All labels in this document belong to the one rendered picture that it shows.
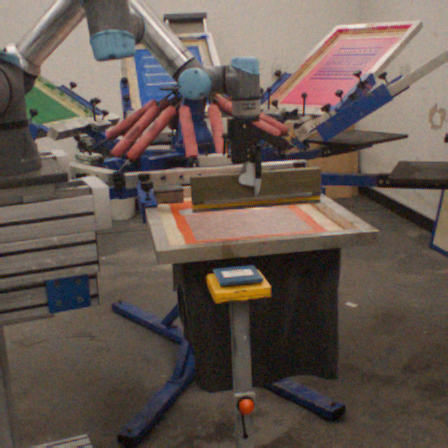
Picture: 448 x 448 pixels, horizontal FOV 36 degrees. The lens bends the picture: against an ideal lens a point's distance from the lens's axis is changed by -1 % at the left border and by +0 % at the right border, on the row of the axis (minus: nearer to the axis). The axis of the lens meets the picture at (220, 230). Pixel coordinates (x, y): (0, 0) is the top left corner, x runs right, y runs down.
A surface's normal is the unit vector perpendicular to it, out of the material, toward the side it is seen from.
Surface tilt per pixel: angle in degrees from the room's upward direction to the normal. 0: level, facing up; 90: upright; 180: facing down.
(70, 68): 90
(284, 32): 90
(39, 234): 90
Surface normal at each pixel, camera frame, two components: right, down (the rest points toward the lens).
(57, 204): 0.36, 0.23
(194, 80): -0.19, 0.27
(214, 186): 0.16, 0.22
